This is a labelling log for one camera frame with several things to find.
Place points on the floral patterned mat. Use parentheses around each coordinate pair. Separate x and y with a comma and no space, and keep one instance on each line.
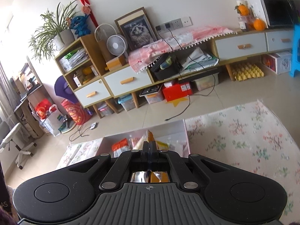
(234,140)

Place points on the framed cat picture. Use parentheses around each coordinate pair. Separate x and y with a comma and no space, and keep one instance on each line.
(138,31)

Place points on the black keyboard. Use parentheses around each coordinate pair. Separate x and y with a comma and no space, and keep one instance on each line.
(150,90)

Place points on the small white floor device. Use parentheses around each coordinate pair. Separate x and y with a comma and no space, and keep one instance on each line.
(93,126)

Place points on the white shopping bag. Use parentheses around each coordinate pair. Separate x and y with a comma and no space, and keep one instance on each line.
(52,120)

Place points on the blue plastic stool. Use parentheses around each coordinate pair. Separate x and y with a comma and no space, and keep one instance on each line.
(295,49)

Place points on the white patterned carton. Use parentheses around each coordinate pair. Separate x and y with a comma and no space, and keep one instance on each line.
(280,62)

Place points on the yellow cardboard box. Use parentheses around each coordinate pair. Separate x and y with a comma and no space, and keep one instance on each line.
(116,63)

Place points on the red cartoon gift bag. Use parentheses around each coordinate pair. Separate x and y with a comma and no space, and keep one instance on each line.
(75,113)

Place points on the wall power outlets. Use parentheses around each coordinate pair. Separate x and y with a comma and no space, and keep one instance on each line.
(174,24)

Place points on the black storage case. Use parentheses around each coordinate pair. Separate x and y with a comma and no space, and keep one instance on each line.
(166,68)

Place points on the white zigzag-edged packet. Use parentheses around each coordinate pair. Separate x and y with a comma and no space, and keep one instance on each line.
(138,143)

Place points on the pink tasselled cloth runner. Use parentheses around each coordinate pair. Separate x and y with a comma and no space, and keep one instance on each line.
(145,54)

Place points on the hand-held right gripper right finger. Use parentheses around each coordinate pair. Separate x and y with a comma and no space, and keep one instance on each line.
(153,157)

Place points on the white cabinet drawer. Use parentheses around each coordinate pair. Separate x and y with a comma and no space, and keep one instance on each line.
(98,97)
(274,42)
(227,49)
(140,84)

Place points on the white microwave oven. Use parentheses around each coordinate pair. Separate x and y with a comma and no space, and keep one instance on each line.
(276,10)

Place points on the yellow star floor sticker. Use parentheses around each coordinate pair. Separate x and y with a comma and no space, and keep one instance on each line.
(179,102)

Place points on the orange and white packet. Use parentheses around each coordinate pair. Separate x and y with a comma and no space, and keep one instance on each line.
(120,148)

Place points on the large white fan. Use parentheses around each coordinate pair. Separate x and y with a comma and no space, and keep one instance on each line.
(103,31)

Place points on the blue-lidded storage bin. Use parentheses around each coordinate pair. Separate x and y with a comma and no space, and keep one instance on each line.
(126,103)

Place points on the small white carton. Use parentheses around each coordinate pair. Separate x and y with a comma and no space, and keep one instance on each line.
(77,79)

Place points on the small glass jar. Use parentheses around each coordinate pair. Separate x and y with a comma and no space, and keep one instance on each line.
(243,23)

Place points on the pink cardboard box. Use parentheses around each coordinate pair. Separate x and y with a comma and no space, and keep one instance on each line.
(164,127)

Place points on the small clear storage bin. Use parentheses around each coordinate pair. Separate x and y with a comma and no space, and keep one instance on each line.
(106,109)

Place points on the mustard orange snack packet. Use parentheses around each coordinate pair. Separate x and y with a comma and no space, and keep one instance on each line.
(158,177)

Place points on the red shopping bag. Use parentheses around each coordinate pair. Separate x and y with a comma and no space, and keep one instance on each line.
(42,109)

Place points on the blue plush toy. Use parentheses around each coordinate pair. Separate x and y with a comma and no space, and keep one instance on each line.
(79,24)

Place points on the potted green plant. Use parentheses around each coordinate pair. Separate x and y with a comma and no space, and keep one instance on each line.
(54,30)

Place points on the purple hat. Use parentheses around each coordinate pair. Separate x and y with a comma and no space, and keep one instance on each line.
(63,88)

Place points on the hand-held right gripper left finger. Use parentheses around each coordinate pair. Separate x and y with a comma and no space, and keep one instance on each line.
(144,157)

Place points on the red shoe box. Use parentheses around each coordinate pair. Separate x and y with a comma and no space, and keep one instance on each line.
(177,91)

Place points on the yellow bag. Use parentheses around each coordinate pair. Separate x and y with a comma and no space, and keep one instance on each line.
(86,72)

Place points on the white office chair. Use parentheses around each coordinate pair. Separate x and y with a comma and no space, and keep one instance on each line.
(16,140)

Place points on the stack of papers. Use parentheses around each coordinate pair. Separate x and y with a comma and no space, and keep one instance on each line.
(73,59)

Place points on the folded pale cloths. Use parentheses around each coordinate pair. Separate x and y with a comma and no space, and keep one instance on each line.
(199,59)

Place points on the small white desk fan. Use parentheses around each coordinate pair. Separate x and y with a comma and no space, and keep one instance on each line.
(117,45)

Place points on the yellow egg tray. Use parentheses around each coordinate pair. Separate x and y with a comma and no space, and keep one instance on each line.
(248,71)

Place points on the wooden cabinet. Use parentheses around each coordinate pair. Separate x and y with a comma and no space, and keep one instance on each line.
(91,51)

